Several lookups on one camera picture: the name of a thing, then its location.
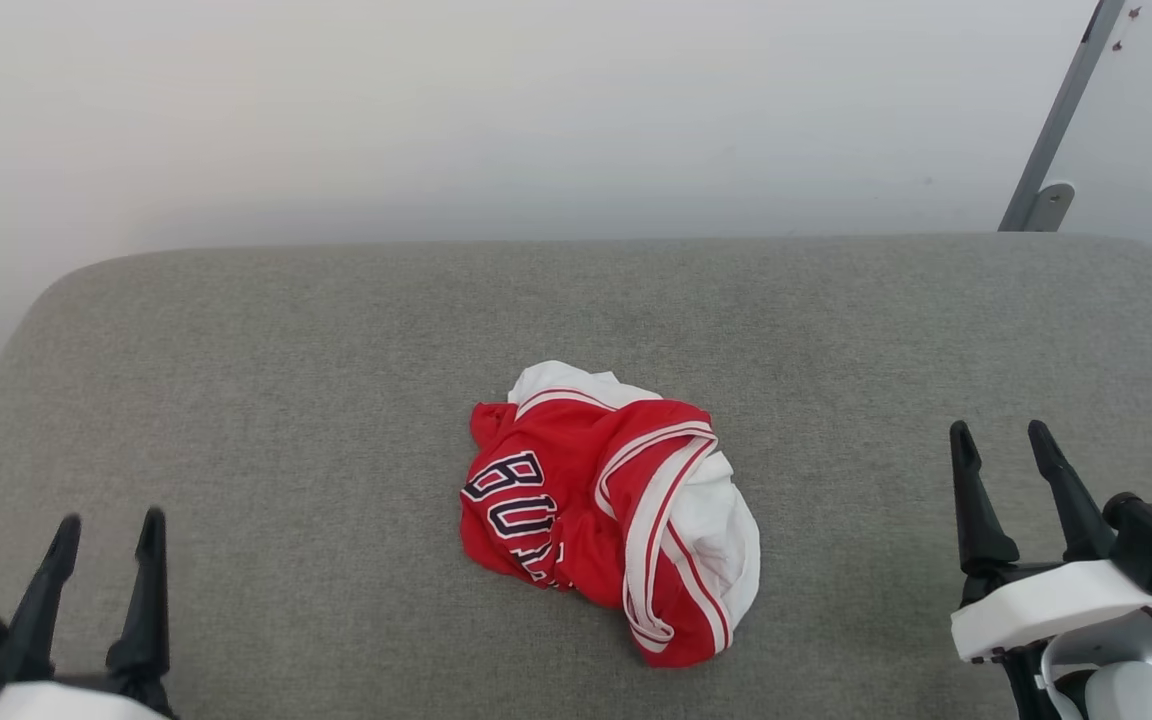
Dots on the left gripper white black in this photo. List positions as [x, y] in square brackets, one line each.
[66, 702]

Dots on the red and white basketball jersey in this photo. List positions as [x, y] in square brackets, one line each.
[576, 510]

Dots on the grey metal pole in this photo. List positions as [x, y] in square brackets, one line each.
[1061, 110]

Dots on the grey fabric sofa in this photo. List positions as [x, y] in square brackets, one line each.
[336, 400]

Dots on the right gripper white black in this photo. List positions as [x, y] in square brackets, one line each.
[1046, 605]

